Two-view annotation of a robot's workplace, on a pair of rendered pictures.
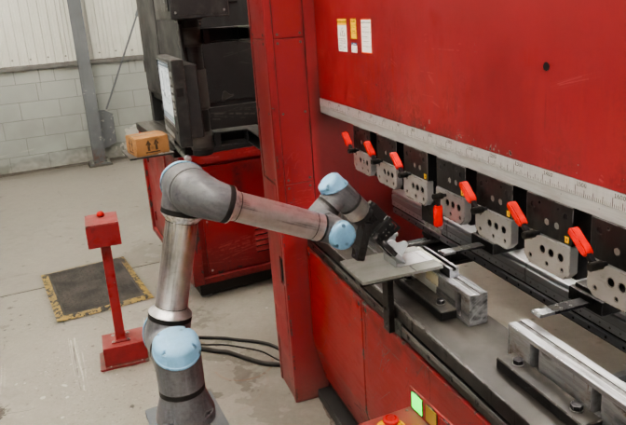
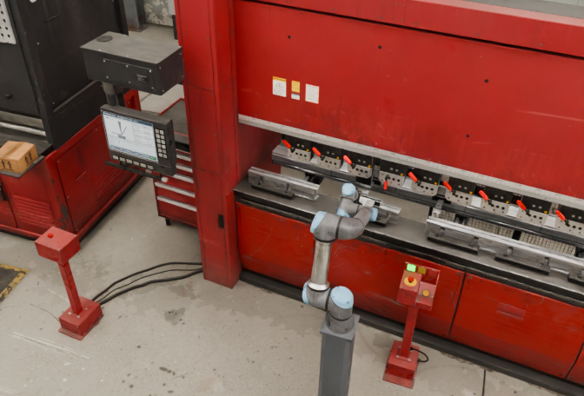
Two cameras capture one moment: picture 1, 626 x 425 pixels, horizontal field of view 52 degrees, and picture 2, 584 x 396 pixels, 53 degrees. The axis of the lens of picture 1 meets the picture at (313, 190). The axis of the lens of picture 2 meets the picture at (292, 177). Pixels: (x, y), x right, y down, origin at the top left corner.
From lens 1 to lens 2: 2.56 m
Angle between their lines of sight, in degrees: 47
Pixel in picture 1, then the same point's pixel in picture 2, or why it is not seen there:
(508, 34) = (445, 120)
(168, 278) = (325, 269)
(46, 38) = not seen: outside the picture
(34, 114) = not seen: outside the picture
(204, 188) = (357, 227)
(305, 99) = (233, 118)
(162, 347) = (344, 300)
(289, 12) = (227, 69)
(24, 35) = not seen: outside the picture
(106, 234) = (71, 247)
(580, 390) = (467, 238)
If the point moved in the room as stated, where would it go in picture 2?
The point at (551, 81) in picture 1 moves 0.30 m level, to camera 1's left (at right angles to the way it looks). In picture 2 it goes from (470, 141) to (440, 164)
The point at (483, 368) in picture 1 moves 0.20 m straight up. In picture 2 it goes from (424, 242) to (429, 216)
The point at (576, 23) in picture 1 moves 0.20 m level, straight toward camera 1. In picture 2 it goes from (486, 125) to (513, 144)
